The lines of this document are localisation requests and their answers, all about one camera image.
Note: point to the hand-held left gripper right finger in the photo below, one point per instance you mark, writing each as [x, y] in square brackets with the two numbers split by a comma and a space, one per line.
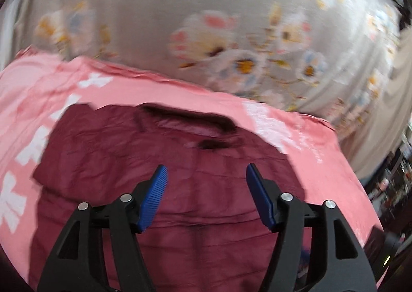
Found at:
[259, 197]

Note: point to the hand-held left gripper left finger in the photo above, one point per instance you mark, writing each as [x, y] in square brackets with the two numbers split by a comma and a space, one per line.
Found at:
[155, 195]

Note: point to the maroon puffer jacket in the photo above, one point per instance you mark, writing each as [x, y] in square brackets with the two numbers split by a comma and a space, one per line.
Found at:
[199, 182]

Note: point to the cluttered dark shelf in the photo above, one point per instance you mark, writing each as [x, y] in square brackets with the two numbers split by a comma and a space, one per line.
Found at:
[394, 176]

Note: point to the pink blanket with white bows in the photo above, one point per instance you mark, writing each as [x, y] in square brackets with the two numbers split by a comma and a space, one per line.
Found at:
[199, 92]

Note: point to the beige curtain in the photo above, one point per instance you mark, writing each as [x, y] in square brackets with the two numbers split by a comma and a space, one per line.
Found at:
[394, 92]

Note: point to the grey floral bed sheet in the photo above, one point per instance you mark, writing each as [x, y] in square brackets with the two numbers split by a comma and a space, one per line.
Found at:
[199, 5]

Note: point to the pale grey cloth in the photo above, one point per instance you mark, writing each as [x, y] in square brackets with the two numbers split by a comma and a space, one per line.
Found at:
[8, 34]

